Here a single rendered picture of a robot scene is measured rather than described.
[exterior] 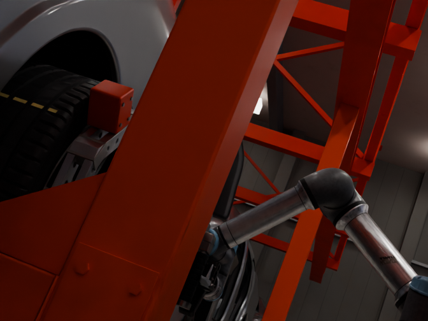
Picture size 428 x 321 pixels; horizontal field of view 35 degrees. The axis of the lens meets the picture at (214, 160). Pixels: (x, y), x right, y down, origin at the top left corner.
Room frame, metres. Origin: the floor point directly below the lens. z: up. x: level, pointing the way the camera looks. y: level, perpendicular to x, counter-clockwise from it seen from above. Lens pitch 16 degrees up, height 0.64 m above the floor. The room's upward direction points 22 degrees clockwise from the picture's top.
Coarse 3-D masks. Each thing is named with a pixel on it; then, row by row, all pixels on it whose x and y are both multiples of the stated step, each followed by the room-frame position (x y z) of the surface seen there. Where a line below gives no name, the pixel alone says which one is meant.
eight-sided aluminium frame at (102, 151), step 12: (84, 132) 1.43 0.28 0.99; (96, 132) 1.45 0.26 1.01; (108, 132) 1.44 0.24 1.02; (120, 132) 1.46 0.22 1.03; (72, 144) 1.40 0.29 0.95; (84, 144) 1.39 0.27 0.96; (96, 144) 1.40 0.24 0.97; (108, 144) 1.43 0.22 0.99; (72, 156) 1.40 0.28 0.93; (84, 156) 1.39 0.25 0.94; (96, 156) 1.39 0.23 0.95; (72, 168) 1.41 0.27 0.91; (84, 168) 1.39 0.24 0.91; (96, 168) 1.41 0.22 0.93; (60, 180) 1.40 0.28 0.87
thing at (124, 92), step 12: (108, 84) 1.42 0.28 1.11; (120, 84) 1.43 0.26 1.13; (96, 96) 1.40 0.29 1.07; (108, 96) 1.39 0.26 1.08; (120, 96) 1.39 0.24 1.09; (132, 96) 1.43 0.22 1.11; (96, 108) 1.42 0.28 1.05; (108, 108) 1.41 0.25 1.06; (120, 108) 1.40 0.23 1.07; (96, 120) 1.44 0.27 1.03; (108, 120) 1.43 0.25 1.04; (120, 120) 1.43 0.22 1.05
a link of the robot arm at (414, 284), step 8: (416, 280) 1.67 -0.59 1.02; (424, 280) 1.65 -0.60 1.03; (416, 288) 1.66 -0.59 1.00; (424, 288) 1.64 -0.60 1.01; (408, 296) 1.68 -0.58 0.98; (416, 296) 1.65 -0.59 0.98; (424, 296) 1.64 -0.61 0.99; (408, 304) 1.67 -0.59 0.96; (416, 304) 1.65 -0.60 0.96; (424, 304) 1.63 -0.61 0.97; (408, 312) 1.66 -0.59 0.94; (416, 312) 1.64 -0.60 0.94; (424, 312) 1.63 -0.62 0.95; (408, 320) 1.65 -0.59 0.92; (416, 320) 1.64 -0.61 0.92; (424, 320) 1.63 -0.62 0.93
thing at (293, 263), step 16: (352, 112) 5.15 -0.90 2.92; (336, 128) 5.16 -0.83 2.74; (352, 128) 5.14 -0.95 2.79; (336, 144) 5.15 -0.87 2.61; (320, 160) 5.17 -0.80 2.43; (336, 160) 5.14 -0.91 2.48; (304, 224) 5.16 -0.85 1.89; (304, 240) 5.15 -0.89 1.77; (288, 256) 5.17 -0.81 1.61; (304, 256) 5.14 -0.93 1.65; (288, 272) 5.16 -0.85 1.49; (288, 288) 5.15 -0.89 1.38; (272, 304) 5.16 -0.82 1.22; (288, 304) 5.14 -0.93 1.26; (272, 320) 5.16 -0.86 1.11
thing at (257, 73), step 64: (192, 0) 1.08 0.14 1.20; (256, 0) 1.05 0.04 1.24; (192, 64) 1.07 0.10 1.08; (256, 64) 1.06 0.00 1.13; (128, 128) 1.08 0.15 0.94; (192, 128) 1.06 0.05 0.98; (128, 192) 1.07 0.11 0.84; (192, 192) 1.05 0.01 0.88; (128, 256) 1.06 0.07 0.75; (192, 256) 1.17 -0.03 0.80; (64, 320) 1.07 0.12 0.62; (128, 320) 1.05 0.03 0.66
